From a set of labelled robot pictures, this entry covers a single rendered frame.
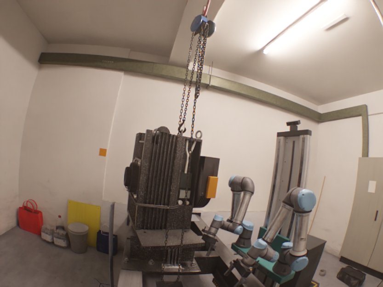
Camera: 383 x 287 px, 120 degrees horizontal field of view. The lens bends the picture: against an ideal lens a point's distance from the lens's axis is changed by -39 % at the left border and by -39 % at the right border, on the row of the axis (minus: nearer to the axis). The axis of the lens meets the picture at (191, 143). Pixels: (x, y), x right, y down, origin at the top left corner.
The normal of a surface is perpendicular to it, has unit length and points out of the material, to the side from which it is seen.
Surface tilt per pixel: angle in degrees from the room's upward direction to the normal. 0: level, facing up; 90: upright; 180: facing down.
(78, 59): 90
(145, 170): 90
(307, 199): 82
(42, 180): 90
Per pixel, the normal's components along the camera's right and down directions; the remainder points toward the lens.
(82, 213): 0.25, -0.10
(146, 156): 0.44, -0.01
